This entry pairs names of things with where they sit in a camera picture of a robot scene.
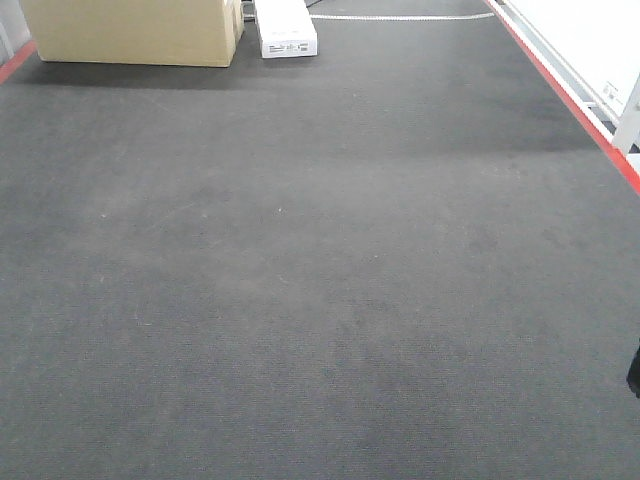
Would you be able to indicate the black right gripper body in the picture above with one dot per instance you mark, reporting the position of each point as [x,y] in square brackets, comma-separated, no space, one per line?
[633,375]

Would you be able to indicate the white long carton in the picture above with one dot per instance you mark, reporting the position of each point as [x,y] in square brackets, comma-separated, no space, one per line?
[285,29]

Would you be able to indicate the white side rail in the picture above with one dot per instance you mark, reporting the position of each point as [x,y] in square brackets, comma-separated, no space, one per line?
[596,42]

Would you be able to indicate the cardboard box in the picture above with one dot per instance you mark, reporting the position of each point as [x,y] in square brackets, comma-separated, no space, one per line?
[138,32]

